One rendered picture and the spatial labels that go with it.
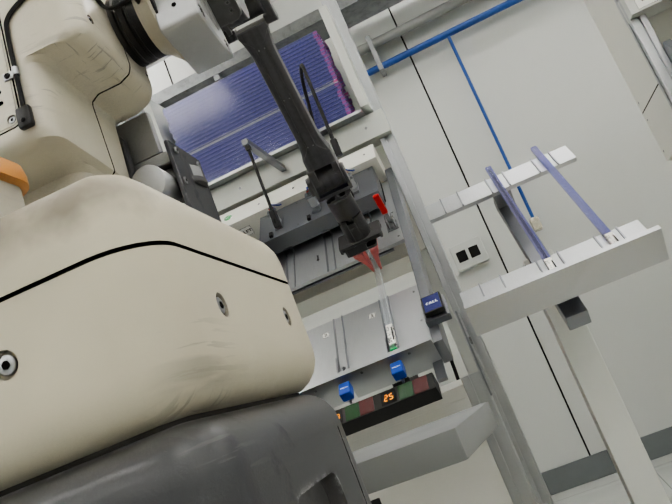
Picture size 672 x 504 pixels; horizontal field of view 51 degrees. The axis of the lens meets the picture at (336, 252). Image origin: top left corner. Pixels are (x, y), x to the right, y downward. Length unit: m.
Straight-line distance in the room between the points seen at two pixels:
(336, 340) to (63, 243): 1.21
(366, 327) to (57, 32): 0.92
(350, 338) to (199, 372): 1.18
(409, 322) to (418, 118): 2.16
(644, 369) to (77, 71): 2.87
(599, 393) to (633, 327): 1.90
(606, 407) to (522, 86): 2.28
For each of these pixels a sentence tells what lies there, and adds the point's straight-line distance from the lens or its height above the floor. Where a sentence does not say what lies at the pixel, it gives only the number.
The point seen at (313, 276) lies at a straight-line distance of 1.72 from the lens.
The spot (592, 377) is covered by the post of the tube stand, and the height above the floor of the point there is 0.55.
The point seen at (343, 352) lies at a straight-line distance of 1.47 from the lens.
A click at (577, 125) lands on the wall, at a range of 3.47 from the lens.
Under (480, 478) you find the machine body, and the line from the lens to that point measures 1.70.
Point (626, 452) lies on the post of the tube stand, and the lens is 1.48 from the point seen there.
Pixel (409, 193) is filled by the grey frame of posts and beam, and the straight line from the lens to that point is 1.94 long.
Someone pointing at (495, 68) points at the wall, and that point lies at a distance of 3.56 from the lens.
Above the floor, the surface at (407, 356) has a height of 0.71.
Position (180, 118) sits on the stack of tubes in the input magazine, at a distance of 2.14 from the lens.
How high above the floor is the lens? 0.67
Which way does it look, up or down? 12 degrees up
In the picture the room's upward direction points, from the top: 22 degrees counter-clockwise
